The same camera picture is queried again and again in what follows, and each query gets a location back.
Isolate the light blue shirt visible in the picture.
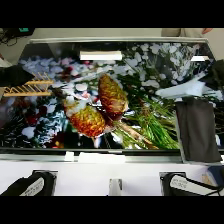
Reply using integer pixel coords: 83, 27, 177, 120
155, 71, 224, 102

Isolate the dark grey garment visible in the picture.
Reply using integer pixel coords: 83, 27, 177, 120
174, 97, 223, 164

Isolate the black garment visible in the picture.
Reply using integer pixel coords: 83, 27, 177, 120
199, 59, 224, 101
0, 64, 36, 88

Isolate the person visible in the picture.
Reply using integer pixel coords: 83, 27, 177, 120
161, 27, 215, 38

